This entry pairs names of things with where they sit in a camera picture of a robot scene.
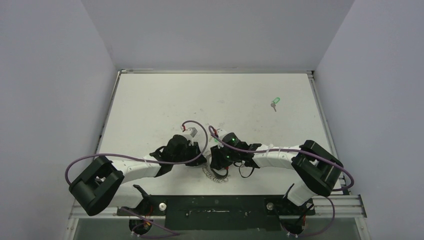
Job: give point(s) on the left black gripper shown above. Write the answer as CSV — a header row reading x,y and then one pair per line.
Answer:
x,y
194,149

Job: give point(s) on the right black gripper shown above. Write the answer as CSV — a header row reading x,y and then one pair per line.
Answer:
x,y
216,159

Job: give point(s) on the large keyring with small rings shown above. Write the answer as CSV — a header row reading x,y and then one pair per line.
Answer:
x,y
213,175

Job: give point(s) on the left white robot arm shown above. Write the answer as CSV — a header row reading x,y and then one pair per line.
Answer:
x,y
100,185

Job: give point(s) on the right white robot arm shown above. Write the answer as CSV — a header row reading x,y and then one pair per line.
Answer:
x,y
317,169

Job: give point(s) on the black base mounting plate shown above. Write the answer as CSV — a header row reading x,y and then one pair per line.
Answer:
x,y
213,222

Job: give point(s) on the key with green tag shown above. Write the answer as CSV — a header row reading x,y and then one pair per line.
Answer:
x,y
274,103

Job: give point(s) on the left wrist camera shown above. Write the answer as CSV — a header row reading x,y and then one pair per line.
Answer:
x,y
190,133

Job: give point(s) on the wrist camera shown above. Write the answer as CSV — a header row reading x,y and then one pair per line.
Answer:
x,y
220,133
190,133

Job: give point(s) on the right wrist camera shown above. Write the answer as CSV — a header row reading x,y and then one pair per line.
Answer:
x,y
220,133

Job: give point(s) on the aluminium frame rail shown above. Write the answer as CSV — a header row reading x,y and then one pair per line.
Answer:
x,y
245,206

